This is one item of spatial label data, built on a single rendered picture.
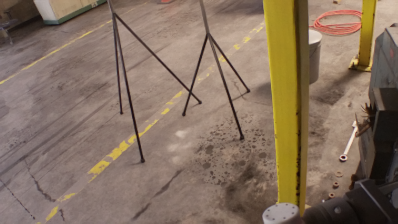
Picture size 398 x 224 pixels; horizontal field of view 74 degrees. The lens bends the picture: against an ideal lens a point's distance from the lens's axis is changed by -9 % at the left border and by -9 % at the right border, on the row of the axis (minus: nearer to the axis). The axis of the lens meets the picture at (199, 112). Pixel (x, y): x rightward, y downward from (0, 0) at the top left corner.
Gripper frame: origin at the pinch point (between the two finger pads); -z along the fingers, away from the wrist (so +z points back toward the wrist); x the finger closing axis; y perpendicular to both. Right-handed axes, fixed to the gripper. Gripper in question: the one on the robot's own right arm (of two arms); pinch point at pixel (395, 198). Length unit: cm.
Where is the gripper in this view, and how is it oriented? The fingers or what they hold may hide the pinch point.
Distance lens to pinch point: 65.4
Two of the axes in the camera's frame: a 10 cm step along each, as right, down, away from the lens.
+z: -9.6, 2.9, -0.5
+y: -2.1, -7.9, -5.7
